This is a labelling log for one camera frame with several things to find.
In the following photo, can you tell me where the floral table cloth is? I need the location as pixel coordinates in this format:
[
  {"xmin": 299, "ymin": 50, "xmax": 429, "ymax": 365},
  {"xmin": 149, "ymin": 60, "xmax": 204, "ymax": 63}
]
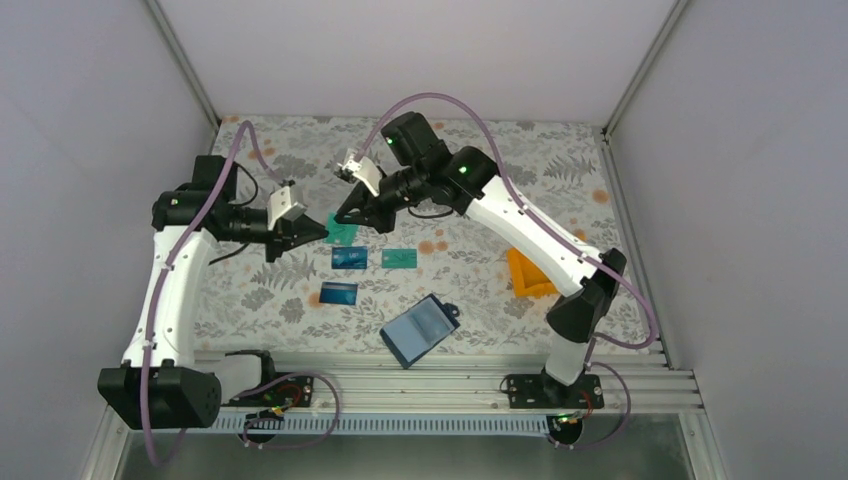
[{"xmin": 192, "ymin": 106, "xmax": 653, "ymax": 361}]

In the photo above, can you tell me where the blue striped credit card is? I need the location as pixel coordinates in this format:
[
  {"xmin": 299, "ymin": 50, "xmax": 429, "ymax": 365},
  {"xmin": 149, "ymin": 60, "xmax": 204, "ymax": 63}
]
[{"xmin": 319, "ymin": 282, "xmax": 358, "ymax": 306}]

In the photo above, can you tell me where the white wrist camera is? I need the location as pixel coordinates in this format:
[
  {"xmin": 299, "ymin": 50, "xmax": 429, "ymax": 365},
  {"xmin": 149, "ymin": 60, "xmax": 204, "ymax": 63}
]
[
  {"xmin": 334, "ymin": 148, "xmax": 385, "ymax": 197},
  {"xmin": 266, "ymin": 183, "xmax": 307, "ymax": 231}
]

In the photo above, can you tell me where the aluminium rail base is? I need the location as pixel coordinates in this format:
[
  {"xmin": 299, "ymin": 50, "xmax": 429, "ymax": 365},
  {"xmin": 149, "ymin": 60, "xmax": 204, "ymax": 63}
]
[{"xmin": 132, "ymin": 351, "xmax": 705, "ymax": 436}]

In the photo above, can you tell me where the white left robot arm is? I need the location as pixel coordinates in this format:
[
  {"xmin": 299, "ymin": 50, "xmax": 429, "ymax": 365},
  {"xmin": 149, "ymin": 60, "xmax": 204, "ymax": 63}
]
[{"xmin": 97, "ymin": 155, "xmax": 328, "ymax": 430}]

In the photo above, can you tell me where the dark blue credit card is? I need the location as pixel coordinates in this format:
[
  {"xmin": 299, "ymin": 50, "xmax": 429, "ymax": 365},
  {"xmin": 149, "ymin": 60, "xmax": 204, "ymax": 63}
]
[{"xmin": 331, "ymin": 246, "xmax": 368, "ymax": 270}]

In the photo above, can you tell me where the green credit card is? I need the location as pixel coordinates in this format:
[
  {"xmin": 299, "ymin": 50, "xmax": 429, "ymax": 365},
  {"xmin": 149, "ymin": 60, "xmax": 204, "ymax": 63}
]
[{"xmin": 324, "ymin": 212, "xmax": 359, "ymax": 247}]

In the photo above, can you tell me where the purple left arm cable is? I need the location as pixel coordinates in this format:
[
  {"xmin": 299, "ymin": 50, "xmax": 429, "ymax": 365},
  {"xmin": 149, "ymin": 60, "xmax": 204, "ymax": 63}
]
[{"xmin": 139, "ymin": 120, "xmax": 286, "ymax": 468}]

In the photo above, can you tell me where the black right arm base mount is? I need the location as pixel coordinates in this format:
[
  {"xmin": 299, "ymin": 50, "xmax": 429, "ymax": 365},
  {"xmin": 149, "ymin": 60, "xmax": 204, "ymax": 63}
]
[{"xmin": 499, "ymin": 372, "xmax": 605, "ymax": 410}]

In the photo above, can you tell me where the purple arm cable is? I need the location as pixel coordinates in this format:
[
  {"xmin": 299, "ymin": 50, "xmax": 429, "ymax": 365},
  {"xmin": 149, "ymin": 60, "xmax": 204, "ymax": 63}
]
[
  {"xmin": 354, "ymin": 92, "xmax": 661, "ymax": 351},
  {"xmin": 139, "ymin": 120, "xmax": 286, "ymax": 468}
]

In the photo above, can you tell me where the teal credit card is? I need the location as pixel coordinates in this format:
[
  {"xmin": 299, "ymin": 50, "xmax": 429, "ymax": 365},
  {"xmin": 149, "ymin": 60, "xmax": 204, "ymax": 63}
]
[{"xmin": 381, "ymin": 248, "xmax": 418, "ymax": 269}]

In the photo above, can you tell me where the blue leather card holder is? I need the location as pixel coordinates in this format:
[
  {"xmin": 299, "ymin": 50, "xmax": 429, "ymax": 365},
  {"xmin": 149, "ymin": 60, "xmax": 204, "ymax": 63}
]
[{"xmin": 379, "ymin": 294, "xmax": 461, "ymax": 370}]

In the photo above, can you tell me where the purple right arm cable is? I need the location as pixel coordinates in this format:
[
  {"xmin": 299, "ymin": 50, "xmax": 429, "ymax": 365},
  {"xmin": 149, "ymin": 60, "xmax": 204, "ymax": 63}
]
[{"xmin": 354, "ymin": 92, "xmax": 661, "ymax": 351}]

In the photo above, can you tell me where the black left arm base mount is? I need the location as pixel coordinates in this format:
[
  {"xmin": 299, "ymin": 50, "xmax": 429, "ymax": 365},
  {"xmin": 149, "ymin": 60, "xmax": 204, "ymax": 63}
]
[{"xmin": 213, "ymin": 350, "xmax": 315, "ymax": 410}]

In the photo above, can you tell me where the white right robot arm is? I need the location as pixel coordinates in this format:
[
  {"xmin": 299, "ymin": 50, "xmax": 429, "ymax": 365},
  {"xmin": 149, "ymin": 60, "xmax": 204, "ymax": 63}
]
[{"xmin": 335, "ymin": 112, "xmax": 627, "ymax": 407}]

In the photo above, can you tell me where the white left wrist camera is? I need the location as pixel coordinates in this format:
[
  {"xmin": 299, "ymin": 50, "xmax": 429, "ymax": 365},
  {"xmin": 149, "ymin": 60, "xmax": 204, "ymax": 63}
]
[{"xmin": 266, "ymin": 183, "xmax": 307, "ymax": 231}]

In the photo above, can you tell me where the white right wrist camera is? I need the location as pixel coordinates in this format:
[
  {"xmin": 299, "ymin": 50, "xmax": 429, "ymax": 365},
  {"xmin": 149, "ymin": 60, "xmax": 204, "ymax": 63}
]
[{"xmin": 334, "ymin": 148, "xmax": 385, "ymax": 197}]

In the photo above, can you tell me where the yellow plastic bin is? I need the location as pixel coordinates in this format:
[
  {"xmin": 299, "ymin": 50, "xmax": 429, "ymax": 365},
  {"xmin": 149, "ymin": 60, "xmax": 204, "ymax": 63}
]
[{"xmin": 506, "ymin": 248, "xmax": 558, "ymax": 298}]

